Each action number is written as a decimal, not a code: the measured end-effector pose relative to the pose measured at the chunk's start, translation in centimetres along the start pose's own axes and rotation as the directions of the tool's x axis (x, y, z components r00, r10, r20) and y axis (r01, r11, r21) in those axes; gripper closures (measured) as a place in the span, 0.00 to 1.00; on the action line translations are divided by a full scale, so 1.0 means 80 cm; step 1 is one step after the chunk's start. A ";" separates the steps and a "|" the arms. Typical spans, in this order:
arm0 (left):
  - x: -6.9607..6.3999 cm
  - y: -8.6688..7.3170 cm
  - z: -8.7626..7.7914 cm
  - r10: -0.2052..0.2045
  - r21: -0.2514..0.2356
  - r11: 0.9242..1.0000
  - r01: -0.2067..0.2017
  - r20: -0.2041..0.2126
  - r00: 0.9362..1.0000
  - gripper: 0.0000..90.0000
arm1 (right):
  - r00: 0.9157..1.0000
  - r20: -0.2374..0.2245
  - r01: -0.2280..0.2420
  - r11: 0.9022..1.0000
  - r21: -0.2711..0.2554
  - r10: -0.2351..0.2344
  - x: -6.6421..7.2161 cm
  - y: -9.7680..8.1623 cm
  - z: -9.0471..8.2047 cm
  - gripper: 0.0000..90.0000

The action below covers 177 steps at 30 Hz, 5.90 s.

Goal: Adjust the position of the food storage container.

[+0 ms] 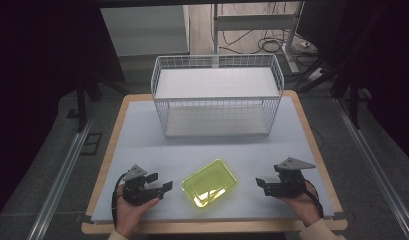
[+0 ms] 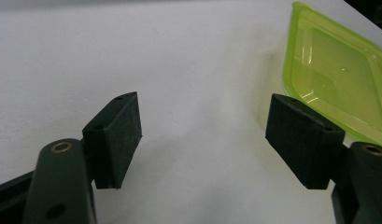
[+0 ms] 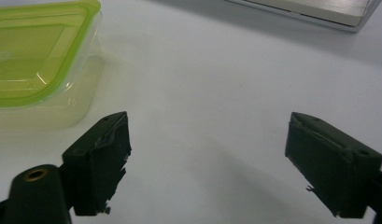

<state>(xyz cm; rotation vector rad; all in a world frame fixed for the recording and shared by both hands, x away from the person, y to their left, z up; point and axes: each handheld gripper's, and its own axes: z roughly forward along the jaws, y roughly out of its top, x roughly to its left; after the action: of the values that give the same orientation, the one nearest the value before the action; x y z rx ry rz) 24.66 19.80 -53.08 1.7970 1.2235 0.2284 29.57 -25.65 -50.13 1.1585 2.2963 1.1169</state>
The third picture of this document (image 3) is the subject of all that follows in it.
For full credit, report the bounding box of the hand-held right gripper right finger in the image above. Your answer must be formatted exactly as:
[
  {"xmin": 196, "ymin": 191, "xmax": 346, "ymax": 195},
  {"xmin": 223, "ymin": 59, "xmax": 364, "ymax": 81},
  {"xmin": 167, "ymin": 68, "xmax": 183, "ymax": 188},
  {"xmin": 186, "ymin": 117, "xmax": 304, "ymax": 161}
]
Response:
[{"xmin": 284, "ymin": 111, "xmax": 382, "ymax": 219}]

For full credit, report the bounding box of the clear container with green lid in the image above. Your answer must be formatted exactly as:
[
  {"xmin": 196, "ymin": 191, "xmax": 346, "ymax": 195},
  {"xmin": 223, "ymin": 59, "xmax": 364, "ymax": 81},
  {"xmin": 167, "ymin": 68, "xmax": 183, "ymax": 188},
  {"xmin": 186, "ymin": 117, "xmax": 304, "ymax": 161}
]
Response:
[{"xmin": 0, "ymin": 0, "xmax": 105, "ymax": 129}]

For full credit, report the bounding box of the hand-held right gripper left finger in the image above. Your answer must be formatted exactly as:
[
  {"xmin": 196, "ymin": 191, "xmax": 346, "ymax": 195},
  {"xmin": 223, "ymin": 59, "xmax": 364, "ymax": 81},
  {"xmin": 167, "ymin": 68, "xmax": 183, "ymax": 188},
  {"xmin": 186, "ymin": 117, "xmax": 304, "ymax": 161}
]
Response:
[{"xmin": 61, "ymin": 111, "xmax": 133, "ymax": 217}]

